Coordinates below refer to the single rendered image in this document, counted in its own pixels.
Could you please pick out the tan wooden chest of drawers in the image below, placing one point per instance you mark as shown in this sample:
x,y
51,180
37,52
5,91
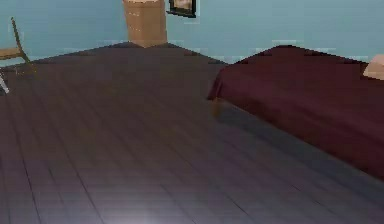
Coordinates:
x,y
146,23

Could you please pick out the brown wooden chair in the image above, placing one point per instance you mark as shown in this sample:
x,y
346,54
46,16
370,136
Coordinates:
x,y
13,51

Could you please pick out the dark red bed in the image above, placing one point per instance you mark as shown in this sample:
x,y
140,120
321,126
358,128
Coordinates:
x,y
300,93

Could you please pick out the black framed wall picture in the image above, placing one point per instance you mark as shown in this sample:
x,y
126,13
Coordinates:
x,y
182,7

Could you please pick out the white slanted leg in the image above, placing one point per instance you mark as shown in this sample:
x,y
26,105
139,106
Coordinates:
x,y
3,85

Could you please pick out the pale tan pillow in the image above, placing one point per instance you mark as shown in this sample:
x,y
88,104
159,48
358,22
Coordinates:
x,y
376,68

